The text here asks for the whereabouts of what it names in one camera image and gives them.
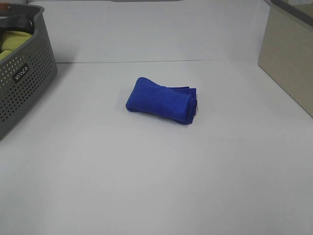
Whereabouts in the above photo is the beige storage box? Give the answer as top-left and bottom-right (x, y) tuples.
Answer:
(258, 0), (313, 115)

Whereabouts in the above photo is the grey perforated laundry basket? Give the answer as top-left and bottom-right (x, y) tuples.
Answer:
(0, 2), (57, 138)

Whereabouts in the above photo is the yellow-green towel in basket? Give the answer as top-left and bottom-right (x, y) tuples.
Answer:
(0, 31), (32, 63)

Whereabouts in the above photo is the blue microfibre towel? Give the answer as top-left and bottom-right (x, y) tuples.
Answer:
(126, 77), (197, 125)

